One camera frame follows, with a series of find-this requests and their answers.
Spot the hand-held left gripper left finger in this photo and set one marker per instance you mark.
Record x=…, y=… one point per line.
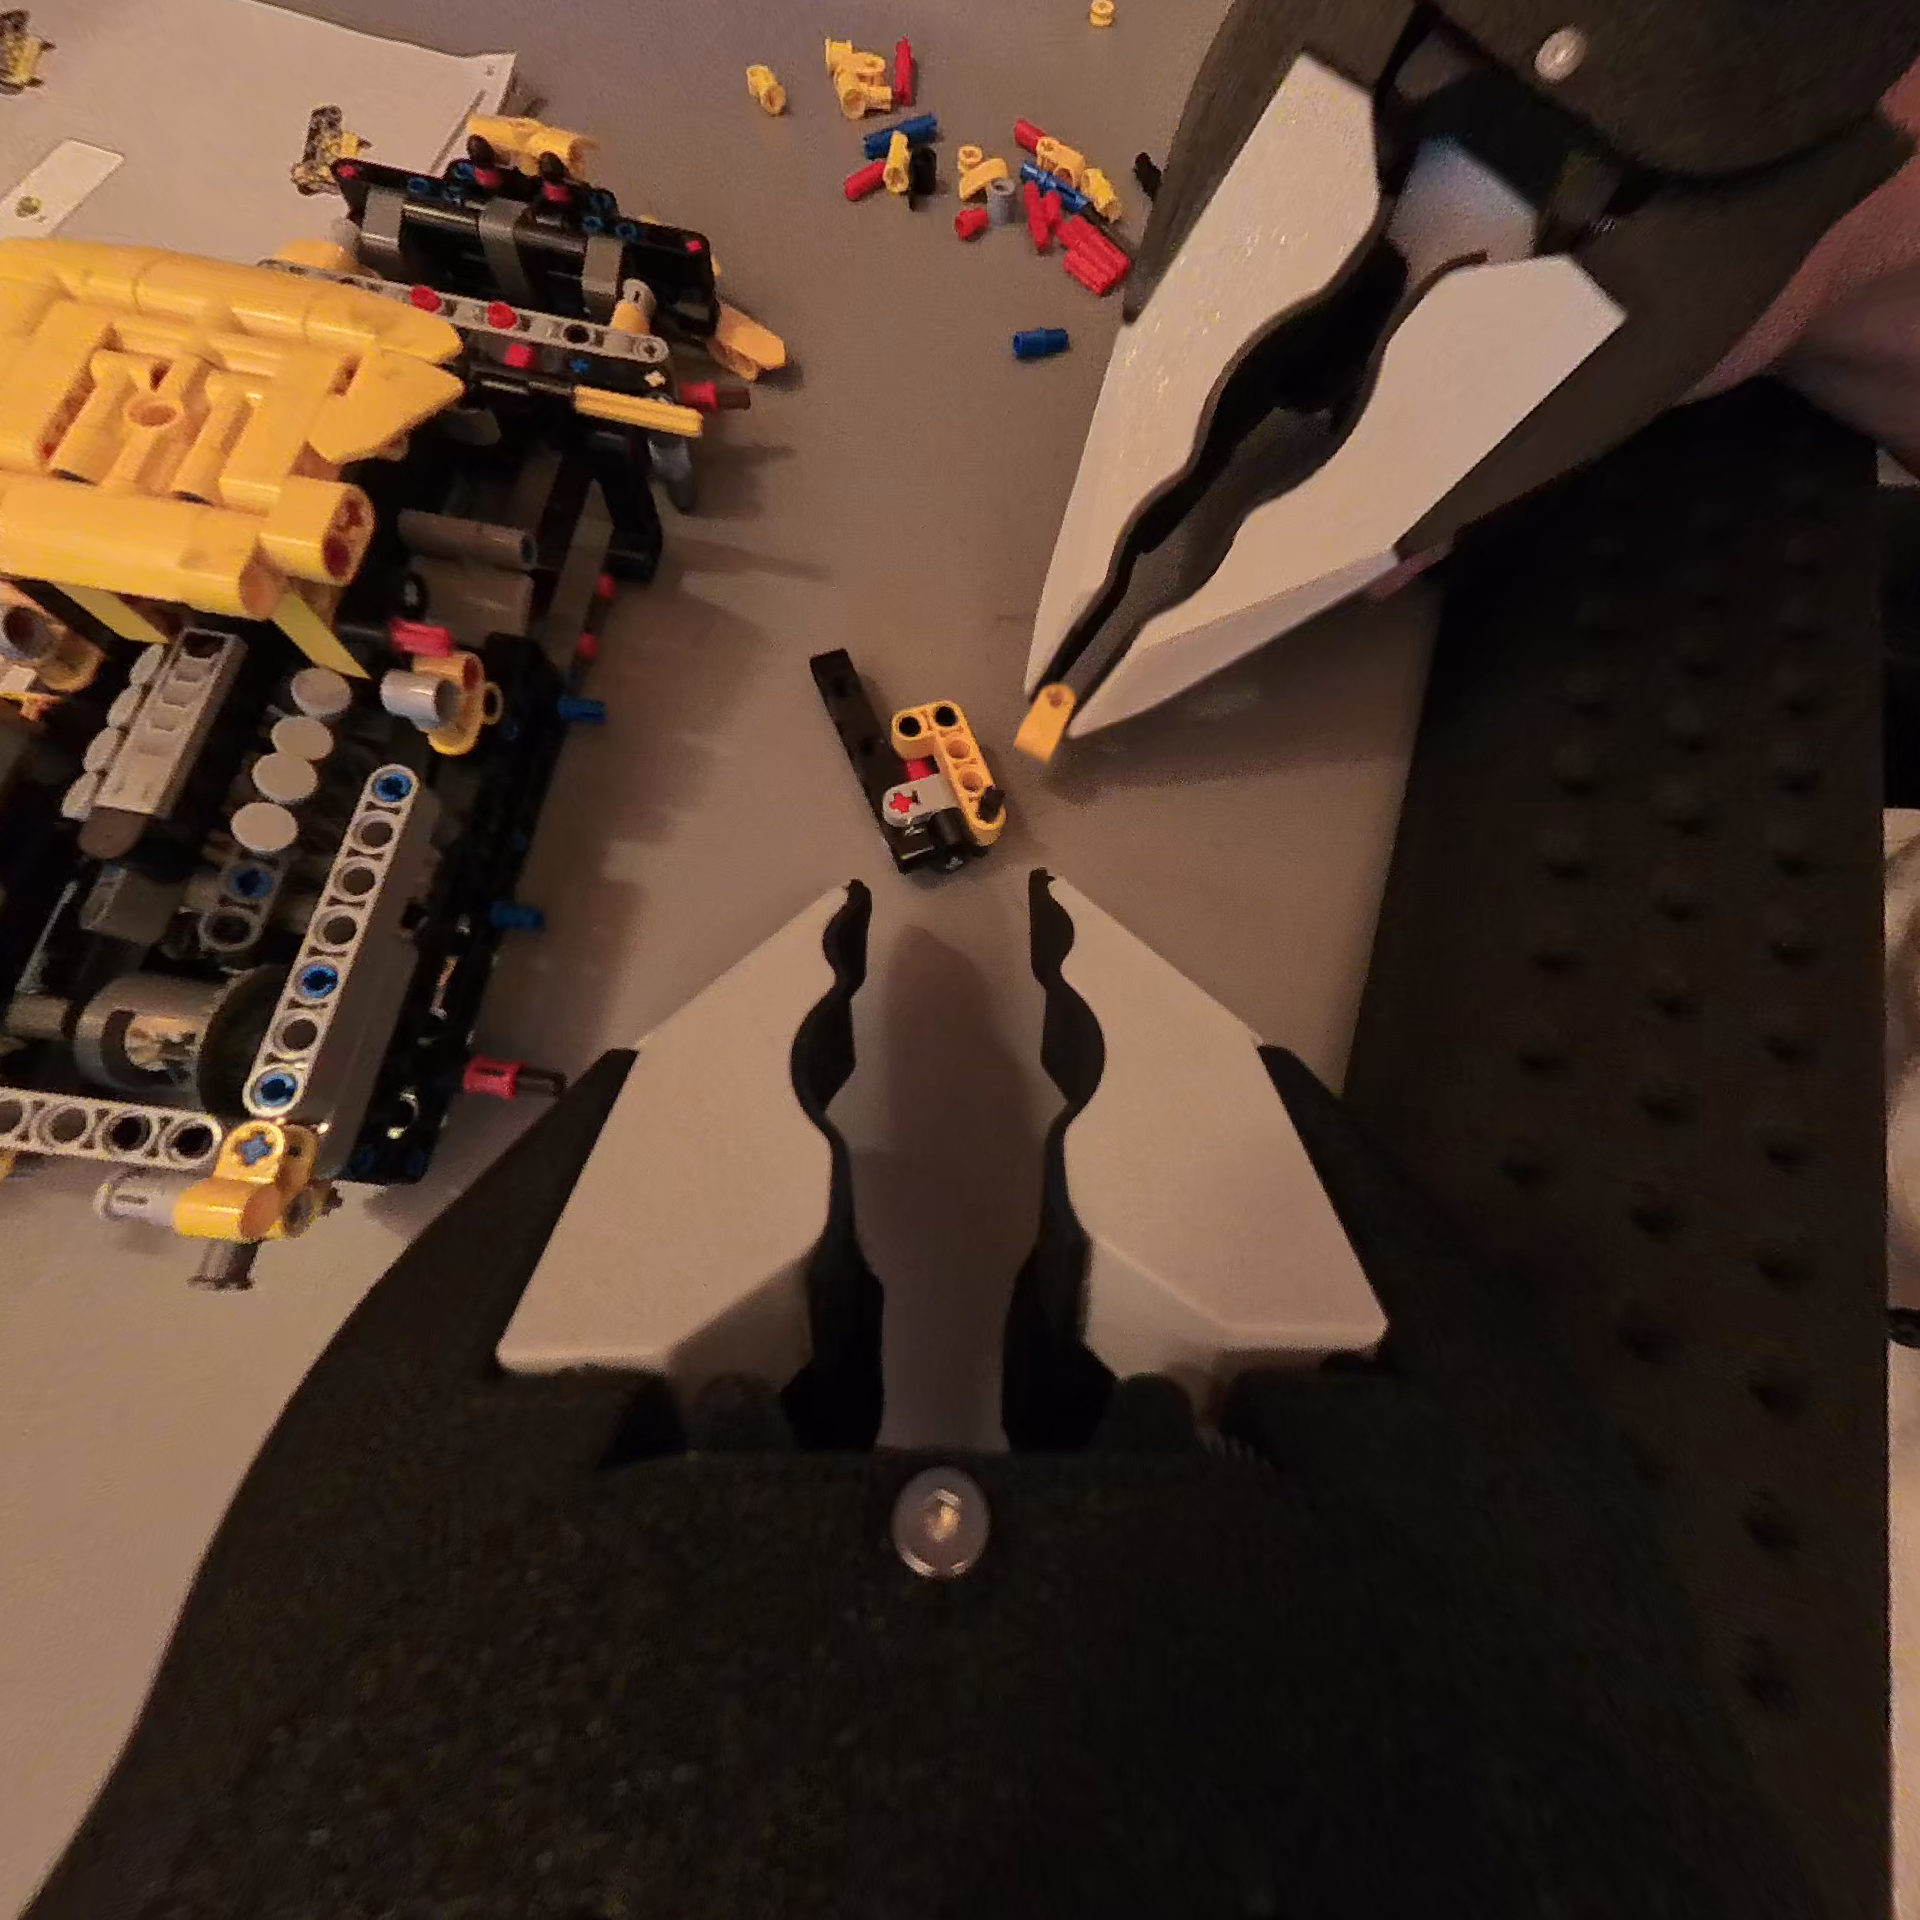
x=693, y=1184

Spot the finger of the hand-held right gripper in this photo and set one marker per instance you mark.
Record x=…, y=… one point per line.
x=1233, y=253
x=1442, y=405

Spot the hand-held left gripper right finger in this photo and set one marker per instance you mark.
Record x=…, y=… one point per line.
x=1211, y=1184

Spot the black brick beam assembly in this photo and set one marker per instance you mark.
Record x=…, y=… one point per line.
x=862, y=733

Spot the yellow angled brick beam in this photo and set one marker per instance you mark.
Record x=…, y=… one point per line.
x=965, y=767

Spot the small yellow brick connector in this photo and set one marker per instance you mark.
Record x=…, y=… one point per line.
x=1044, y=728

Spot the partly built toy brick car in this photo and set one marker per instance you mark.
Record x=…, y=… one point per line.
x=179, y=392

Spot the grey desk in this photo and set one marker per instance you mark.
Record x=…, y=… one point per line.
x=900, y=524

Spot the person's right hand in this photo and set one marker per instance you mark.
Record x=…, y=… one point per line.
x=1844, y=318

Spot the scattered coloured brick pins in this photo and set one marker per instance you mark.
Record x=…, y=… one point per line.
x=1073, y=240

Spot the open instruction booklet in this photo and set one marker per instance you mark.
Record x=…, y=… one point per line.
x=179, y=87

